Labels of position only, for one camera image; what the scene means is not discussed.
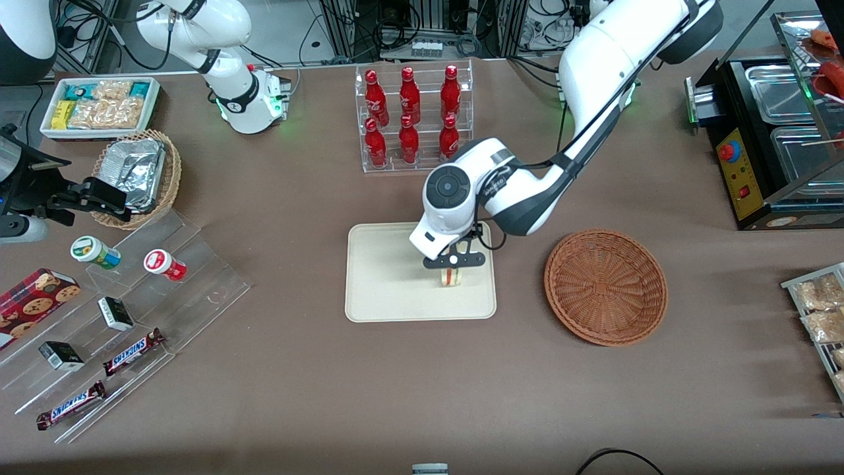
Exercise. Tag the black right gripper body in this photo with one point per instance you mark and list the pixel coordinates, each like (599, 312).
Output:
(41, 189)

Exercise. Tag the triangular sandwich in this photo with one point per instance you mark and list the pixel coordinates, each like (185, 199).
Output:
(452, 278)

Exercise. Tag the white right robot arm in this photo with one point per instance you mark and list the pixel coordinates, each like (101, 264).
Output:
(231, 99)

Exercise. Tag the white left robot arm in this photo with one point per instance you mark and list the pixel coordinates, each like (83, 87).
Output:
(593, 59)

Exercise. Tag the cream rectangular tray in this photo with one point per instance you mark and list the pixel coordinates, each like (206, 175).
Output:
(389, 277)

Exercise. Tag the light wicker basket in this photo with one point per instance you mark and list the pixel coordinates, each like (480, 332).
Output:
(173, 178)

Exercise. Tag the round brown wicker basket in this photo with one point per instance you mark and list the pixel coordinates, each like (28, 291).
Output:
(606, 287)

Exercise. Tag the silver foil container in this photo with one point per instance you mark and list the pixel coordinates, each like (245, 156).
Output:
(135, 171)

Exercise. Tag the green lid cup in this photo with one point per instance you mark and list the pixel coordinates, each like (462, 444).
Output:
(92, 251)

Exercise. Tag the white snack bin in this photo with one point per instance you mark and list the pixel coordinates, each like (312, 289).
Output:
(47, 128)

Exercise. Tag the large clear cracker bag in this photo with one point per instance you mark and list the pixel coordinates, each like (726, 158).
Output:
(105, 113)

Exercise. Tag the yellow snack pack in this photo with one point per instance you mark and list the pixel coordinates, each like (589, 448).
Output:
(62, 115)

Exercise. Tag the red lid cup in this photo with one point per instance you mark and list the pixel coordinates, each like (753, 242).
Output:
(161, 264)

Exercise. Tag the clear acrylic bottle rack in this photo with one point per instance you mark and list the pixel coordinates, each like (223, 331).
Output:
(428, 166)

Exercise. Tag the small clear cracker bag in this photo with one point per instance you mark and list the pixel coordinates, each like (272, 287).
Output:
(113, 90)

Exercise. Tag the teal snack pack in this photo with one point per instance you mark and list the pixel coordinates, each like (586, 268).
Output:
(141, 89)
(77, 92)

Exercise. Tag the small black box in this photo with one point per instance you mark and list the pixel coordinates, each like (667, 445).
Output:
(61, 356)
(116, 314)

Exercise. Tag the red cookie box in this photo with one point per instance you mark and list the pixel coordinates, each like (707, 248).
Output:
(30, 307)

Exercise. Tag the red soda bottle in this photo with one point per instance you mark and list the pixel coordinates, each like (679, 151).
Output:
(376, 146)
(376, 99)
(448, 135)
(409, 143)
(450, 92)
(409, 95)

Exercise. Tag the clear acrylic step display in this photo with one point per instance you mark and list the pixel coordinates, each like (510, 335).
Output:
(198, 290)

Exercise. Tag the Snickers bar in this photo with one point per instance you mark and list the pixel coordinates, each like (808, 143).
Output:
(132, 353)
(69, 406)

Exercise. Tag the small grey device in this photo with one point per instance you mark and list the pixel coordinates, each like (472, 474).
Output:
(430, 470)

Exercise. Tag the white power strip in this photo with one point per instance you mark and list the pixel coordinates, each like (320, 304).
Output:
(427, 48)

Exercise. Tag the black food warmer machine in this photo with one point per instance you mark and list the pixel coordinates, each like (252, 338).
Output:
(778, 99)

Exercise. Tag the clear bag of pastries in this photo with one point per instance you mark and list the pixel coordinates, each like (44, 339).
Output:
(821, 293)
(824, 326)

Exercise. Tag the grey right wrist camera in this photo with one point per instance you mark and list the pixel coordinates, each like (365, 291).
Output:
(23, 229)

